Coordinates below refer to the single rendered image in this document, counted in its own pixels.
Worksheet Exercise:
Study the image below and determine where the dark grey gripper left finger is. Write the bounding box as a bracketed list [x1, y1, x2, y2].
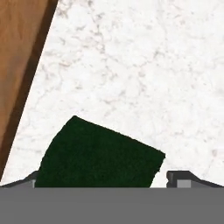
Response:
[0, 170, 39, 188]

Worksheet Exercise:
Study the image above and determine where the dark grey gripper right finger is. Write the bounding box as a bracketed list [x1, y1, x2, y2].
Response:
[165, 170, 224, 189]

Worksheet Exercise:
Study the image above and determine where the brown wooden cupboard front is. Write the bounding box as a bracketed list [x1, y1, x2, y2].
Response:
[0, 0, 60, 182]

